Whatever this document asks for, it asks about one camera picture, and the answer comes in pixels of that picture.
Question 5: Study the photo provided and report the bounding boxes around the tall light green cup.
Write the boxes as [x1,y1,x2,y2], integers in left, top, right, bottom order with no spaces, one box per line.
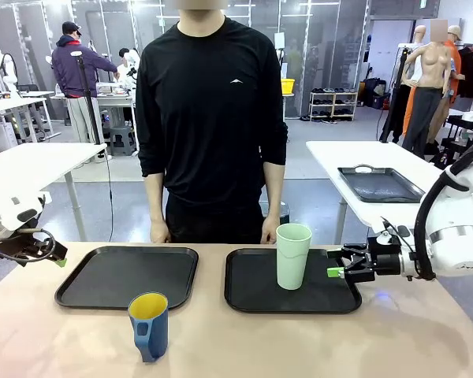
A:
[275,223,313,291]

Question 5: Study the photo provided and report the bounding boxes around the person's right forearm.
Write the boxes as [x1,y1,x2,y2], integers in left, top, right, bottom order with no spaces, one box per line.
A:
[144,172,169,225]

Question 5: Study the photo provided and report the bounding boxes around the white shoe rack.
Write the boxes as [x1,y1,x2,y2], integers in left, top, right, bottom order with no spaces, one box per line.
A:
[308,87,359,123]

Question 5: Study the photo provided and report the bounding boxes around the black tripod stand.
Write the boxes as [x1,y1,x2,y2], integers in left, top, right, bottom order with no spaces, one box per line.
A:
[74,54,104,146]

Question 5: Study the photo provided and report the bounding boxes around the white background desk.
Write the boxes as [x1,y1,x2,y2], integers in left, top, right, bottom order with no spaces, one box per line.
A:
[0,95,56,145]

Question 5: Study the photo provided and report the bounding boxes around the black plastic tray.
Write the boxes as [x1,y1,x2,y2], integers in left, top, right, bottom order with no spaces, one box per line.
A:
[224,246,363,315]
[54,246,199,311]

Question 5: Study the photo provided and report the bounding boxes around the person's left forearm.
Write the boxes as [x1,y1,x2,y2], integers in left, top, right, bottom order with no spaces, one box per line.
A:
[263,161,286,221]

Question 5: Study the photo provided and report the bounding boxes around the black utility cart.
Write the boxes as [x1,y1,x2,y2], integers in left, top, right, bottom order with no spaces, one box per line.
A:
[428,113,473,166]

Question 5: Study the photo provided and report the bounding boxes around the white mannequin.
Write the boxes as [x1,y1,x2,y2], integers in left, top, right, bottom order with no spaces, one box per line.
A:
[401,24,429,90]

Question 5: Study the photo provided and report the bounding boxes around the figure in orange clothes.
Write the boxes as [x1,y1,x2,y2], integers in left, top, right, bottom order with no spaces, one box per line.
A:
[444,24,467,106]

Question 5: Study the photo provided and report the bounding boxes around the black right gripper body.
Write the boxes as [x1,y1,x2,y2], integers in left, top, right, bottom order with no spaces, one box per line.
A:
[367,237,403,277]

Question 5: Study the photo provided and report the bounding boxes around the blue mug yellow inside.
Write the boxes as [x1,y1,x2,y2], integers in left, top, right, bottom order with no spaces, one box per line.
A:
[127,291,169,364]

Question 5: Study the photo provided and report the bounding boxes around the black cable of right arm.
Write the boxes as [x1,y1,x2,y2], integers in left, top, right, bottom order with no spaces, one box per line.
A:
[415,134,473,281]

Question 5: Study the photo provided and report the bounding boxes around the beige mannequin with dark trousers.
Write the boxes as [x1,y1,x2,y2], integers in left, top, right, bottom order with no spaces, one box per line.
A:
[400,19,455,158]

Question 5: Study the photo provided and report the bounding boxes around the man in purple jacket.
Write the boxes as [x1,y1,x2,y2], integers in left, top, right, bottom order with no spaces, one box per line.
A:
[50,20,119,145]

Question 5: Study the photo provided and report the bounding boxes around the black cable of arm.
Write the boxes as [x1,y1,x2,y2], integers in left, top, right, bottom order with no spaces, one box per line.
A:
[0,228,57,264]
[415,134,473,281]

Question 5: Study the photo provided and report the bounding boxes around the person's left hand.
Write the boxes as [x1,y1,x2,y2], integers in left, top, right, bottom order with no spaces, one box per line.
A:
[260,216,285,245]

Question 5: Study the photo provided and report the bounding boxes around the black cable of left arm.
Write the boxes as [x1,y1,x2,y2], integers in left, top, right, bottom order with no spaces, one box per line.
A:
[0,228,57,264]

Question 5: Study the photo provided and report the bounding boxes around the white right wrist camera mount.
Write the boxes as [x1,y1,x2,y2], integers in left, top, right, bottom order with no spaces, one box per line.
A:
[371,217,412,243]

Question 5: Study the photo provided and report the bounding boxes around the person's right hand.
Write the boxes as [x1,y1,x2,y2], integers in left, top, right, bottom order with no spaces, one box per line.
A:
[149,219,172,244]

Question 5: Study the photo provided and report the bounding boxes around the person in black shirt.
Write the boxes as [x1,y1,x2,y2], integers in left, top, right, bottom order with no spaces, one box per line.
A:
[135,0,289,245]

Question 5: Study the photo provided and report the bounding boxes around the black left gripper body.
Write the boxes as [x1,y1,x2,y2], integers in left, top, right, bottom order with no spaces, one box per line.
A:
[0,229,50,264]

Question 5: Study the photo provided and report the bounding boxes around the black tray with handle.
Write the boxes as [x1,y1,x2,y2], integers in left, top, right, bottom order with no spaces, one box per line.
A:
[337,165,426,205]

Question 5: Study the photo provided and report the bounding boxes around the grey step stool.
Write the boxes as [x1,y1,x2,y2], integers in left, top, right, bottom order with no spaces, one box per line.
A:
[103,124,138,157]

